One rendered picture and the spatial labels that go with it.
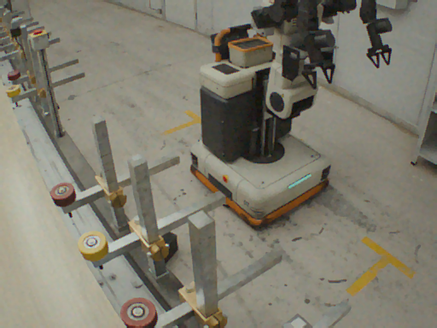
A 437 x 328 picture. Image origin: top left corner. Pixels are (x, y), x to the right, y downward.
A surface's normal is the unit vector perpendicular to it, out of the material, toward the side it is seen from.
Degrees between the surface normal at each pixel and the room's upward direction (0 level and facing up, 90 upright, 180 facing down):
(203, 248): 90
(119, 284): 0
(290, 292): 0
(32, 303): 0
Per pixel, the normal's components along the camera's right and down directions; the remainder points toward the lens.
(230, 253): -0.01, -0.80
